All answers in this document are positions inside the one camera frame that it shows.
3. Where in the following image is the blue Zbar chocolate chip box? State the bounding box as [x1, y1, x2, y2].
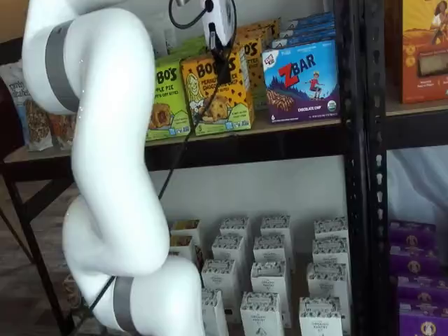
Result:
[262, 34, 341, 123]
[279, 24, 337, 40]
[286, 12, 335, 31]

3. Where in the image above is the short black cable loop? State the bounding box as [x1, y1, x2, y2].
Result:
[169, 0, 211, 29]

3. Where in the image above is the white wrinkled backdrop sheet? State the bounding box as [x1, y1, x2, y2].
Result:
[386, 146, 448, 225]

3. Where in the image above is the green Bobo's apple pie box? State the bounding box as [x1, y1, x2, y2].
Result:
[167, 34, 211, 63]
[145, 57, 193, 141]

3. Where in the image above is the white purely elizabeth granola bag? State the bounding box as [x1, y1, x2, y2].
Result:
[45, 111, 76, 151]
[0, 61, 53, 152]

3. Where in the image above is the long black cable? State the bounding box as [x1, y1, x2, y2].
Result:
[87, 0, 239, 312]

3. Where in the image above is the white patterned carton box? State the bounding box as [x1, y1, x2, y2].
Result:
[299, 297, 342, 336]
[312, 237, 349, 267]
[260, 215, 291, 242]
[220, 216, 251, 242]
[307, 262, 351, 302]
[251, 261, 286, 298]
[211, 234, 246, 267]
[202, 259, 237, 298]
[240, 292, 284, 336]
[314, 218, 347, 246]
[253, 236, 286, 267]
[202, 288, 228, 336]

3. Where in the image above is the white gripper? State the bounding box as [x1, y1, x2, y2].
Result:
[201, 0, 239, 85]

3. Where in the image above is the white carton with yellow print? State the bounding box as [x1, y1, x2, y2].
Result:
[170, 219, 202, 242]
[169, 236, 195, 262]

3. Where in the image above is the orange Bobo's peanut butter box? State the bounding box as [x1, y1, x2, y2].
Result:
[237, 19, 281, 45]
[179, 50, 255, 137]
[237, 36, 270, 113]

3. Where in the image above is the purple snack box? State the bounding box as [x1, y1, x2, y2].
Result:
[398, 304, 448, 336]
[397, 276, 448, 309]
[388, 219, 437, 250]
[388, 246, 438, 279]

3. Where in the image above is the black metal shelf unit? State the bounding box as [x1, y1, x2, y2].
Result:
[0, 0, 368, 336]
[365, 0, 448, 336]

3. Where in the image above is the large orange illustrated box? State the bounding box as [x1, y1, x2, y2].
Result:
[384, 0, 448, 105]

